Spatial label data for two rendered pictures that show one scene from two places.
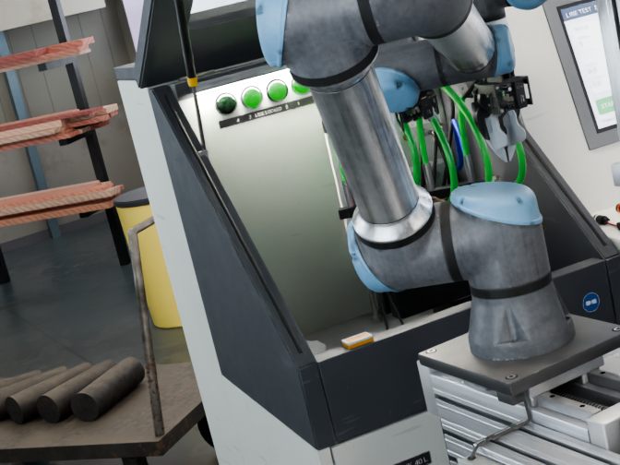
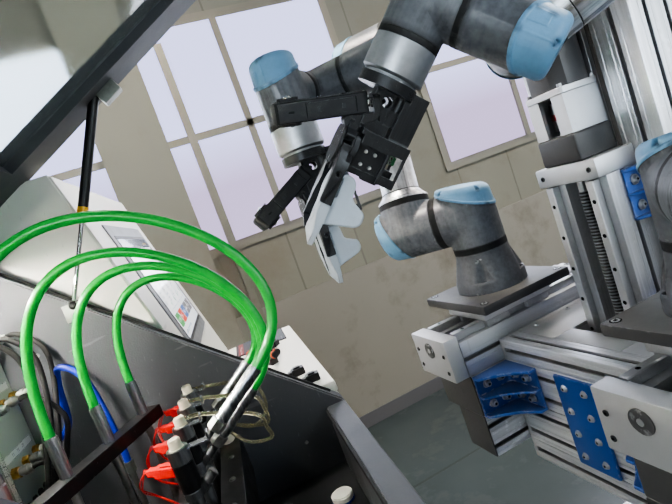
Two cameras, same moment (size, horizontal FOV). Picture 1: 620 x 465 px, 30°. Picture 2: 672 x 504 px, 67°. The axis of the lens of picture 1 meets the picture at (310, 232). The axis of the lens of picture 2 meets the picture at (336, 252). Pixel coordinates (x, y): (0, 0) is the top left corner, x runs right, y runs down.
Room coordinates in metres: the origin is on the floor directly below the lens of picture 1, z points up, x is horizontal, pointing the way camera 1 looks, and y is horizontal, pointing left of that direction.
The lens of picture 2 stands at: (1.95, 0.41, 1.33)
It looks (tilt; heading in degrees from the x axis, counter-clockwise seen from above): 6 degrees down; 277
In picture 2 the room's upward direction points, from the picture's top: 20 degrees counter-clockwise
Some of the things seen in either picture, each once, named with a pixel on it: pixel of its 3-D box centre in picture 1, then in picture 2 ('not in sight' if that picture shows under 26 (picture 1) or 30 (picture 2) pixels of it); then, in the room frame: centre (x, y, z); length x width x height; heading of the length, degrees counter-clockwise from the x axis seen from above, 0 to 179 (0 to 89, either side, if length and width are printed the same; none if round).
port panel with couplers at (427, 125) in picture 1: (423, 130); (5, 401); (2.63, -0.31, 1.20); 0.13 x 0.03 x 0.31; 109
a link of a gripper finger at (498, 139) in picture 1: (500, 139); (343, 251); (2.04, -0.37, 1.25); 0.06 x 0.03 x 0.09; 19
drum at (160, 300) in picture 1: (171, 253); not in sight; (6.01, 0.74, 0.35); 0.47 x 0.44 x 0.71; 25
